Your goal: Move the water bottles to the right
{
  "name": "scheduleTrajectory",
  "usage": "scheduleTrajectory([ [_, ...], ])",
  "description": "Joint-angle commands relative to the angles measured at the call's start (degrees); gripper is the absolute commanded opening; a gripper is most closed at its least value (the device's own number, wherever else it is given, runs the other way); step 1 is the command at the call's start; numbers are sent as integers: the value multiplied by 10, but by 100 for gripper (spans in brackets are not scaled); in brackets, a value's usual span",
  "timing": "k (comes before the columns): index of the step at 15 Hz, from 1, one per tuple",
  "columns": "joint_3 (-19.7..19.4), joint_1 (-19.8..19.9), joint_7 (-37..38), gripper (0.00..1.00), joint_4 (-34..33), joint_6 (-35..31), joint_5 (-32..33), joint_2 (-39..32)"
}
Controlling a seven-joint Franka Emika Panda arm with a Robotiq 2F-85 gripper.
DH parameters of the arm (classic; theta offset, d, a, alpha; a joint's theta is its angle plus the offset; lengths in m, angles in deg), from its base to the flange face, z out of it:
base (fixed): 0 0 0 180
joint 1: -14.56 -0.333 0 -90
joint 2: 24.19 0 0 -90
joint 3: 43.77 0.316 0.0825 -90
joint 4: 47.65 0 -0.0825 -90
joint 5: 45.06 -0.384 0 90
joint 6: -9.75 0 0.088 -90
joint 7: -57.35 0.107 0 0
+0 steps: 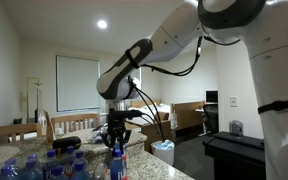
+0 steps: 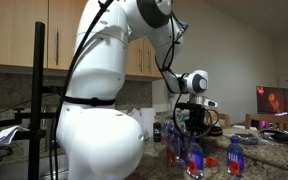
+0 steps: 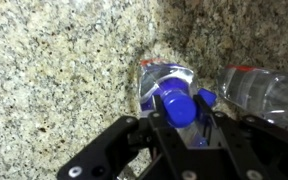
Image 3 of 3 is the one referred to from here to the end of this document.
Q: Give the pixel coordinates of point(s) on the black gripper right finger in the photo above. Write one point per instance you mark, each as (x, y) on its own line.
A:
(267, 143)

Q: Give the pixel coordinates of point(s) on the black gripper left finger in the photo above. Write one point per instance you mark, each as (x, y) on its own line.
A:
(117, 143)

